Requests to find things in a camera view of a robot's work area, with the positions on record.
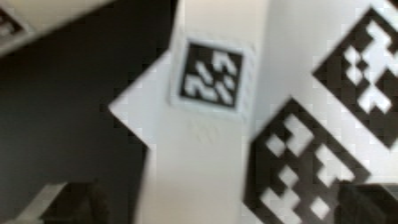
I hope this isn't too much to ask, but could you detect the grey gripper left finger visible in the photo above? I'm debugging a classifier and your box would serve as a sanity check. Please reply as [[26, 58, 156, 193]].
[[10, 182, 109, 224]]

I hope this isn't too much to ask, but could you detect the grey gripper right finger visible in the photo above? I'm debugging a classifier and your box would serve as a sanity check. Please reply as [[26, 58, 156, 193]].
[[333, 181, 398, 224]]

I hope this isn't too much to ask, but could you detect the AprilTag marker sheet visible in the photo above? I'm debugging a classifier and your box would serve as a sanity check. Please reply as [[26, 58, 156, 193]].
[[241, 0, 398, 224]]

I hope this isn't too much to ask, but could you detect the white leg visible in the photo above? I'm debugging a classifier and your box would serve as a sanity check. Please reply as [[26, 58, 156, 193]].
[[109, 0, 268, 224], [0, 0, 113, 58]]

